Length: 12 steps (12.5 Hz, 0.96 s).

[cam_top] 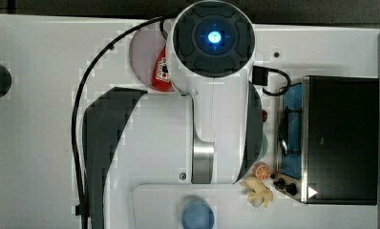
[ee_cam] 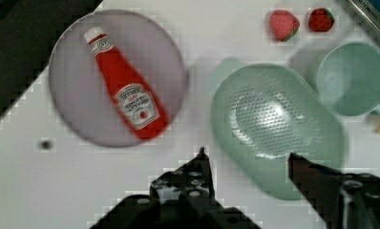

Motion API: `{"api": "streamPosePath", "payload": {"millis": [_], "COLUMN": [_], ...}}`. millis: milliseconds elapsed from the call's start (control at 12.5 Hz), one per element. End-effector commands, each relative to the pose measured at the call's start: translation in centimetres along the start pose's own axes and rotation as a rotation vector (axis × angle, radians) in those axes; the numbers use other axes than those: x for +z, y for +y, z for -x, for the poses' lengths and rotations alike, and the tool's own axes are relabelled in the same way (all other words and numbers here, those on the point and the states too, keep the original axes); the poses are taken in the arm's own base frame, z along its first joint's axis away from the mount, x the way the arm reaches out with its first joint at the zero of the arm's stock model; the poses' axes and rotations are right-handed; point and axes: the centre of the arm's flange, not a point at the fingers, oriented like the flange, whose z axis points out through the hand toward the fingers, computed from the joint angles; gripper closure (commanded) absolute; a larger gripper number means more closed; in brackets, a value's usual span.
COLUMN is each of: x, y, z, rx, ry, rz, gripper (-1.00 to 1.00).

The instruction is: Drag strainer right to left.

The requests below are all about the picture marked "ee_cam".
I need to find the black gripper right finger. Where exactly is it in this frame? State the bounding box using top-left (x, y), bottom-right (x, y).
top-left (287, 153), bottom-right (380, 229)

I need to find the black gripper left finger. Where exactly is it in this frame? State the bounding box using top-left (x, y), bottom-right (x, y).
top-left (150, 147), bottom-right (215, 204)

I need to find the green plastic strainer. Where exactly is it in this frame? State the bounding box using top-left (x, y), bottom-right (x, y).
top-left (210, 58), bottom-right (348, 200)

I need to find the red ketchup bottle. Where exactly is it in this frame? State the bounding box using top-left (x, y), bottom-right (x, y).
top-left (84, 27), bottom-right (170, 139)

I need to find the green mug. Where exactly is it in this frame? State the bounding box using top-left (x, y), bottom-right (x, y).
top-left (306, 42), bottom-right (380, 116)

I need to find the red toy strawberry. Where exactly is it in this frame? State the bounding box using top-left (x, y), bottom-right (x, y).
top-left (308, 8), bottom-right (335, 32)

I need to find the pink toy strawberry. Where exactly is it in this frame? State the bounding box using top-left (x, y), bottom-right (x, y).
top-left (269, 10), bottom-right (300, 42)

